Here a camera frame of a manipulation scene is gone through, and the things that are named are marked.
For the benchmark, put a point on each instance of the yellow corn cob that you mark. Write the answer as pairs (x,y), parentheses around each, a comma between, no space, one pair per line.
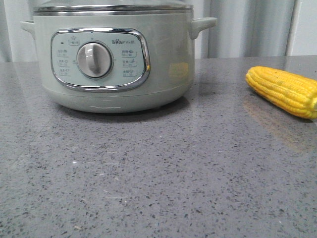
(293,93)

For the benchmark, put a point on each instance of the glass pot lid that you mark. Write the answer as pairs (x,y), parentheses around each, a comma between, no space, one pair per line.
(110,5)

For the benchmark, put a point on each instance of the pale green electric cooking pot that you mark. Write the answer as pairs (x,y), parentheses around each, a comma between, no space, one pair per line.
(116,61)

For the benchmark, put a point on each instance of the white pleated curtain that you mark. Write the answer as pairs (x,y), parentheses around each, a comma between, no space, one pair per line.
(245,28)

